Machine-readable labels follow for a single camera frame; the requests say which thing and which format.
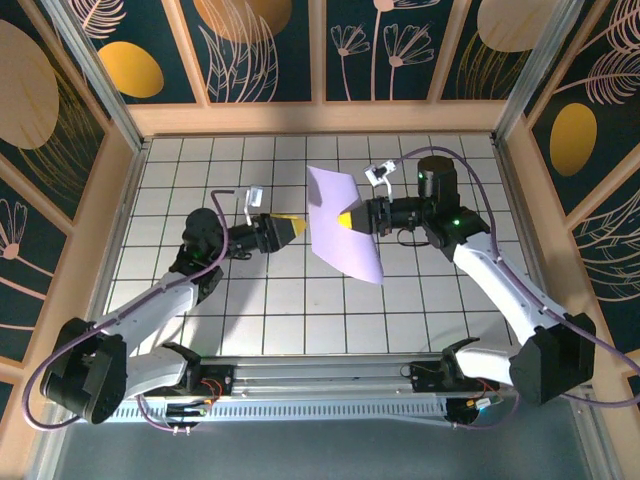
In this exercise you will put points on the lilac paper sheet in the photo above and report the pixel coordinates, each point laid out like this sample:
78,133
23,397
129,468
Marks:
340,250

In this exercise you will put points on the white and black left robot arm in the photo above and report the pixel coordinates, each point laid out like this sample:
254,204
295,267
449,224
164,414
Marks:
150,305

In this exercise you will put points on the black connector block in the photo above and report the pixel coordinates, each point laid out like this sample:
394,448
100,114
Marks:
187,410

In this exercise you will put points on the small circuit board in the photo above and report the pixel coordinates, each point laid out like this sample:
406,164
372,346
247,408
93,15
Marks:
480,404

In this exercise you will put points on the aluminium table side rail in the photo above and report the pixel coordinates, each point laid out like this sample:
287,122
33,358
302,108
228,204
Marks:
525,225
125,210

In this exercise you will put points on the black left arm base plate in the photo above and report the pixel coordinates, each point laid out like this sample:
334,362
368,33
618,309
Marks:
220,375

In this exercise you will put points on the aluminium mounting rail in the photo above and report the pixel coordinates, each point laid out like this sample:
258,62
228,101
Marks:
325,377

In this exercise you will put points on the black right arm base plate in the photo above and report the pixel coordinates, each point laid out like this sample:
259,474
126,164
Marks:
425,380

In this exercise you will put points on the aluminium frame post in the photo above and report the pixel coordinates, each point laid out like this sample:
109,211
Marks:
100,80
540,65

